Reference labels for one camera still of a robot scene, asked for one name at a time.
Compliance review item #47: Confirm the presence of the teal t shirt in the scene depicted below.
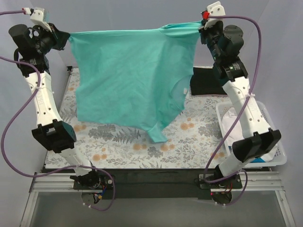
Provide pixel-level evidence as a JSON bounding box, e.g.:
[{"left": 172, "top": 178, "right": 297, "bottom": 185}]
[{"left": 69, "top": 21, "right": 201, "bottom": 143}]

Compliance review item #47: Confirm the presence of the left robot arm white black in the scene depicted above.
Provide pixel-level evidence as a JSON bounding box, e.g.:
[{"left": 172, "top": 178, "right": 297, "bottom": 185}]
[{"left": 9, "top": 24, "right": 101, "bottom": 189}]

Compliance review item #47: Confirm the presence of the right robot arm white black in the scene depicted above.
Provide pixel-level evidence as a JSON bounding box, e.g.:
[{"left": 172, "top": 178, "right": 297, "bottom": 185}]
[{"left": 200, "top": 20, "right": 281, "bottom": 183}]

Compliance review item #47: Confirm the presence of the folded black t shirt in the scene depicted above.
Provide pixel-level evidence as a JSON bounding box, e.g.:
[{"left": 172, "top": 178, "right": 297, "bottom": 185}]
[{"left": 190, "top": 67, "right": 227, "bottom": 96}]

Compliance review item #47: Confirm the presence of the white t shirt in basket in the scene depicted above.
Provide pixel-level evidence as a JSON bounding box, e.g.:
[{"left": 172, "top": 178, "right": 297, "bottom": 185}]
[{"left": 221, "top": 107, "right": 277, "bottom": 164}]

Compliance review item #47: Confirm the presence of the floral table cloth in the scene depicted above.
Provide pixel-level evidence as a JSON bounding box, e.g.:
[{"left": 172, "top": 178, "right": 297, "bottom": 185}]
[{"left": 60, "top": 68, "right": 228, "bottom": 169}]

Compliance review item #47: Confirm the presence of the blue t shirt in basket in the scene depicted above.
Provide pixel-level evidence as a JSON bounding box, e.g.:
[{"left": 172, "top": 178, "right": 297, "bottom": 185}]
[{"left": 251, "top": 157, "right": 266, "bottom": 163}]

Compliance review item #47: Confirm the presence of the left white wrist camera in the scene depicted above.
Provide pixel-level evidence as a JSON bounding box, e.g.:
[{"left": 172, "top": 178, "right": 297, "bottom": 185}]
[{"left": 22, "top": 7, "right": 52, "bottom": 32}]

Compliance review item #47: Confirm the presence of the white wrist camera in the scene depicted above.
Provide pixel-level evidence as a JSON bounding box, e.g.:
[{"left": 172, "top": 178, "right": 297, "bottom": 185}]
[
  {"left": 22, "top": 7, "right": 52, "bottom": 32},
  {"left": 202, "top": 1, "right": 225, "bottom": 30}
]

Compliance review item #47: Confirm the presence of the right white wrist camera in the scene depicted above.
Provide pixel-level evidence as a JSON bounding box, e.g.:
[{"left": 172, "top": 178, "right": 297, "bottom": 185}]
[{"left": 202, "top": 1, "right": 225, "bottom": 30}]

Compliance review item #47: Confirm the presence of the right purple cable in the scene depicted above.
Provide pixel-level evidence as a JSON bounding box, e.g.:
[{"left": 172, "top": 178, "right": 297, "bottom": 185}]
[{"left": 203, "top": 15, "right": 262, "bottom": 210}]

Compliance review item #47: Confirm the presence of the purple cable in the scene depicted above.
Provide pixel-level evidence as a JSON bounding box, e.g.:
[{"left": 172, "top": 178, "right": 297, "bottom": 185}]
[
  {"left": 0, "top": 7, "right": 116, "bottom": 211},
  {"left": 203, "top": 15, "right": 262, "bottom": 210}
]

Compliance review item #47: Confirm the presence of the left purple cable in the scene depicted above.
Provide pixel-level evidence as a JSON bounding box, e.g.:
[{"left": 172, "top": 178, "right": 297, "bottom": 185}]
[{"left": 0, "top": 7, "right": 116, "bottom": 211}]

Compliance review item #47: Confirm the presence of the aluminium front rail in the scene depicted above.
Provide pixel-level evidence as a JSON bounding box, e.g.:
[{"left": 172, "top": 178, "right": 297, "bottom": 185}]
[{"left": 30, "top": 171, "right": 284, "bottom": 192}]

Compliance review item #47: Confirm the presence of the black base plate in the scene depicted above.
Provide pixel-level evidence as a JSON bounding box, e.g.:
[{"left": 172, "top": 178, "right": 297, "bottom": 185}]
[{"left": 72, "top": 169, "right": 243, "bottom": 201}]

